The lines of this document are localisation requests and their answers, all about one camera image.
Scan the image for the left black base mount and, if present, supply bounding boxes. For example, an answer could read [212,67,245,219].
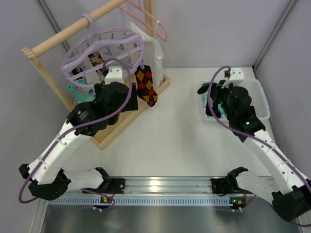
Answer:
[106,178,126,194]

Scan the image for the black tan argyle sock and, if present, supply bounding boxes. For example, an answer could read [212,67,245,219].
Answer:
[88,51,104,67]

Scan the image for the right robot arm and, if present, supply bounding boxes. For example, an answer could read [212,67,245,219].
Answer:
[212,85,311,222]

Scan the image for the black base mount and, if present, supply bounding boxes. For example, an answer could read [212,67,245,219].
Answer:
[106,178,126,194]
[211,178,232,196]

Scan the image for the mint green sock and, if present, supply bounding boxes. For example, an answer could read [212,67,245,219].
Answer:
[67,83,96,102]
[201,93,225,118]

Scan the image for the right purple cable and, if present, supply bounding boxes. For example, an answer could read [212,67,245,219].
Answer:
[206,65,311,228]

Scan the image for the pink clothes hanger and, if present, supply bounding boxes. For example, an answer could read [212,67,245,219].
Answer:
[118,0,168,42]

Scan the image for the aluminium mounting rail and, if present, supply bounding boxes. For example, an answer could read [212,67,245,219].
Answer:
[48,175,304,196]

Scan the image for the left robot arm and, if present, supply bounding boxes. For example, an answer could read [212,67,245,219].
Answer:
[19,82,138,200]

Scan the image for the purple round clip hanger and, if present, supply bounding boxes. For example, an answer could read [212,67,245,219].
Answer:
[61,13,144,89]

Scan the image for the purple cable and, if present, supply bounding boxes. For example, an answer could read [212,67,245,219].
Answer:
[206,65,311,228]
[18,59,135,203]

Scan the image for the white plastic basket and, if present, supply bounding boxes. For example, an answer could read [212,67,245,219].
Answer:
[197,79,270,123]

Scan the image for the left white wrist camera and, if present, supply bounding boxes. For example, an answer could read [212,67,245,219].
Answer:
[104,67,124,85]

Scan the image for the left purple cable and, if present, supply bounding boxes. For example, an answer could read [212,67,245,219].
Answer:
[18,59,135,203]

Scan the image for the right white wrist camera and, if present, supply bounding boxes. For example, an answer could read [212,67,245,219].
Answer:
[222,68,244,88]

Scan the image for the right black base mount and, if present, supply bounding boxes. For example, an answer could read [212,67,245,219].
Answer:
[211,178,232,196]

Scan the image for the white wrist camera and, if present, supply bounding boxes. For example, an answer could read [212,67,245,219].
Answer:
[104,67,124,85]
[222,68,244,88]

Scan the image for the black red yellow argyle sock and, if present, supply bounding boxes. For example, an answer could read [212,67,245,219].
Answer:
[135,65,158,107]

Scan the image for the white garment on hanger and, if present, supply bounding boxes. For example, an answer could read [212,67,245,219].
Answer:
[126,16,164,89]

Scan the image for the black blue sock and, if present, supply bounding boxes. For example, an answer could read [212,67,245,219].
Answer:
[71,67,83,75]

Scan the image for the grey slotted cable duct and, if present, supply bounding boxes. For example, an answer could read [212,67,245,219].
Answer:
[50,195,246,207]

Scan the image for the black sock with grey patches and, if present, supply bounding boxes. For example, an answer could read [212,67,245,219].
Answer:
[197,83,221,118]

